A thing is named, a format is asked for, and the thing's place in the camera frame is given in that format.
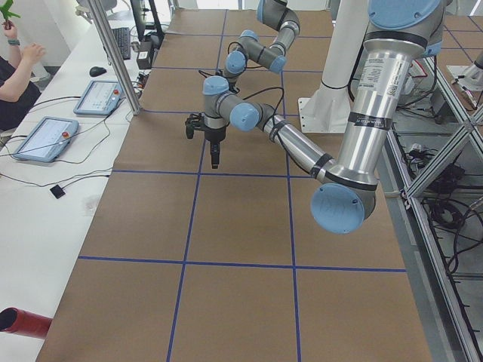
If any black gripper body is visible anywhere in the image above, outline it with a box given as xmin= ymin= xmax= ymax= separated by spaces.
xmin=188 ymin=112 xmax=227 ymax=143
xmin=214 ymin=69 xmax=239 ymax=94

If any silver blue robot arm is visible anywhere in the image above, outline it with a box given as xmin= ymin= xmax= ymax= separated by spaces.
xmin=185 ymin=1 xmax=447 ymax=234
xmin=220 ymin=0 xmax=300 ymax=93

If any orange black power strip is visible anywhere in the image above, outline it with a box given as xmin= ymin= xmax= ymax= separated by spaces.
xmin=134 ymin=72 xmax=149 ymax=89

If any black rectangular box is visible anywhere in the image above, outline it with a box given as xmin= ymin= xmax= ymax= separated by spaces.
xmin=137 ymin=41 xmax=154 ymax=70

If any far teach pendant tablet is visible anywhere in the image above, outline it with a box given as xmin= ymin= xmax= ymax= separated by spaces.
xmin=73 ymin=80 xmax=124 ymax=116

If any teach pendant tablet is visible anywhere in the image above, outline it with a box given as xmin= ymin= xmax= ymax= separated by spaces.
xmin=73 ymin=80 xmax=124 ymax=116
xmin=12 ymin=116 xmax=79 ymax=163

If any black computer mouse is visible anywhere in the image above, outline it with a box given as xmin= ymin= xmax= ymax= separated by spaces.
xmin=89 ymin=66 xmax=107 ymax=78

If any black keyboard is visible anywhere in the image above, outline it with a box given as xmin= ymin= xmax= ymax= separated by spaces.
xmin=112 ymin=27 xmax=131 ymax=60

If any black monitor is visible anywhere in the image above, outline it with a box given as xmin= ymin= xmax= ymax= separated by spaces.
xmin=130 ymin=0 xmax=165 ymax=47

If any near teach pendant tablet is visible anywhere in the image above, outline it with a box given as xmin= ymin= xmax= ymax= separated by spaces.
xmin=12 ymin=116 xmax=79 ymax=163

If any small black square device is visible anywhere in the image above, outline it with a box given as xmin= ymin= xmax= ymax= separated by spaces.
xmin=50 ymin=185 xmax=66 ymax=199

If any seated person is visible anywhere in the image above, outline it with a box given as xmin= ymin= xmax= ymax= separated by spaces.
xmin=0 ymin=17 xmax=45 ymax=131

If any red cylinder bottle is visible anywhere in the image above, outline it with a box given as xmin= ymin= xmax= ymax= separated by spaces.
xmin=1 ymin=307 xmax=52 ymax=339

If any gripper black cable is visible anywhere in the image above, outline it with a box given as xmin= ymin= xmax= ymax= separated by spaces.
xmin=198 ymin=40 xmax=250 ymax=78
xmin=233 ymin=87 xmax=286 ymax=118

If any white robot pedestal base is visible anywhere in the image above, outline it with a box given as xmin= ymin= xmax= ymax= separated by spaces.
xmin=299 ymin=0 xmax=368 ymax=133

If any aluminium frame post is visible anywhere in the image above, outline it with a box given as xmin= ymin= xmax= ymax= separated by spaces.
xmin=87 ymin=0 xmax=141 ymax=115

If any aluminium side frame rail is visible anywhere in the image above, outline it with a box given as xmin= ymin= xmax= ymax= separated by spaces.
xmin=380 ymin=14 xmax=483 ymax=362

